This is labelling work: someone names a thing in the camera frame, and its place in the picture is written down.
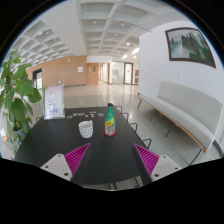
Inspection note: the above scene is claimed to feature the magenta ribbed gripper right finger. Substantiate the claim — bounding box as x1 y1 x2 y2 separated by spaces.
134 144 181 181

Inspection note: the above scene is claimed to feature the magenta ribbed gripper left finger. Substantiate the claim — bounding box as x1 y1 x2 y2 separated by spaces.
41 143 90 181

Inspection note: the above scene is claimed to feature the green plastic water bottle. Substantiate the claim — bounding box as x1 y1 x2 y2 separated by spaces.
104 103 116 133

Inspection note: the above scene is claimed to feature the black metal chair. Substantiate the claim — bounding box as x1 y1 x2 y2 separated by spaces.
115 105 123 113
130 122 138 132
142 138 152 149
121 112 129 122

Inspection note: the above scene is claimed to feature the white dotted cup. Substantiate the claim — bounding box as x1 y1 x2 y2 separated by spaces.
78 120 93 138

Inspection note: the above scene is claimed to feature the black table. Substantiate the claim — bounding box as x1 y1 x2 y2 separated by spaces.
15 107 151 186

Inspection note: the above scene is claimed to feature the red round coaster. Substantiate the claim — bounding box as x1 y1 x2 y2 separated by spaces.
104 131 117 137

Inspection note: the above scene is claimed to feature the long white bench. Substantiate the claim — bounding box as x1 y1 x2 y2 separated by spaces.
137 80 224 158

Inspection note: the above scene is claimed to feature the acrylic sign stand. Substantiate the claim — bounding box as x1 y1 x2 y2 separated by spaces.
44 84 65 120

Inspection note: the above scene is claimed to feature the green leafy potted plant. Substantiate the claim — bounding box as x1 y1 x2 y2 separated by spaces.
0 50 42 153

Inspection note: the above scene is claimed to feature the framed landscape painting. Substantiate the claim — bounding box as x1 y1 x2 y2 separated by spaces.
165 27 216 68

